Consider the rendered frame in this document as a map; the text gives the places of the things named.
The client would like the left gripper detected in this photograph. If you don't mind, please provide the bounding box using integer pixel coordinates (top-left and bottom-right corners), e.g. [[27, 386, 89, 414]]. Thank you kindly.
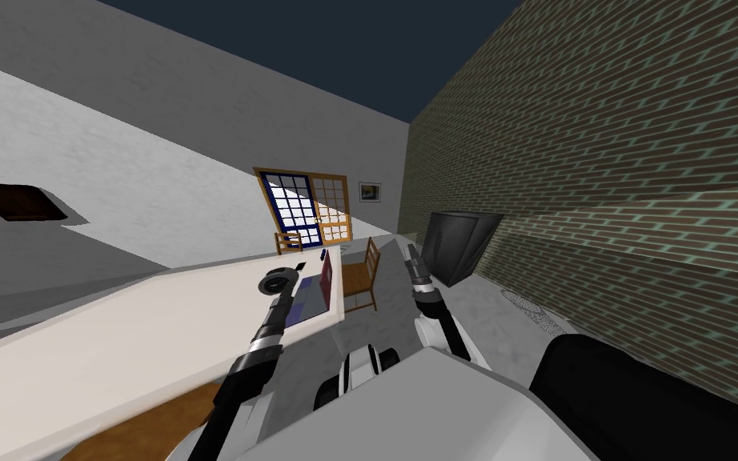
[[257, 267, 300, 298]]

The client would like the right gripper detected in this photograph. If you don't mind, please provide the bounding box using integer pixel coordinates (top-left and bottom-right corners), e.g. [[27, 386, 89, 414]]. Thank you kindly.
[[403, 242, 432, 287]]

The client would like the red laptop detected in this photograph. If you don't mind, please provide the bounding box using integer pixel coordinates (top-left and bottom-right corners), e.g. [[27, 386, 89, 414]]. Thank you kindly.
[[282, 252, 335, 330]]

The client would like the wooden chair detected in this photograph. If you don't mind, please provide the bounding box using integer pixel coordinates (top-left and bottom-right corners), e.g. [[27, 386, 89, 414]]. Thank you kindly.
[[341, 236, 383, 315], [273, 230, 305, 257]]

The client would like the black cabinet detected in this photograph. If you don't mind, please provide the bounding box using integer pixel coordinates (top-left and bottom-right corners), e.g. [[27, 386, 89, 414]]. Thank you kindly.
[[420, 210, 507, 289]]

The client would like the blue and wooden glazed door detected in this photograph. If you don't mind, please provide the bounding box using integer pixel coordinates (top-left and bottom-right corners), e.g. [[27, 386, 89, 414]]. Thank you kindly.
[[253, 166, 353, 251]]

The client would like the grey speckled rug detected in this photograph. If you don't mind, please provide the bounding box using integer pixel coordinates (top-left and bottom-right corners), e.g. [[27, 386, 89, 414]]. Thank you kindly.
[[499, 287, 569, 339]]

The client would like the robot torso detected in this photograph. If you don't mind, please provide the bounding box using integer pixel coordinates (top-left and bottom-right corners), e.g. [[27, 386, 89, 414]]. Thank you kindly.
[[234, 343, 598, 461]]

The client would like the white table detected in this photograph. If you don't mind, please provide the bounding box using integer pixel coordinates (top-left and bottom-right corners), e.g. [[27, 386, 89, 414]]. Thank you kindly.
[[0, 245, 346, 461]]

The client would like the dark brown wall picture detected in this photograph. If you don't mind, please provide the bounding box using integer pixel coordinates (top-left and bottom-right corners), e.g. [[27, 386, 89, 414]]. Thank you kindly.
[[0, 182, 70, 223]]

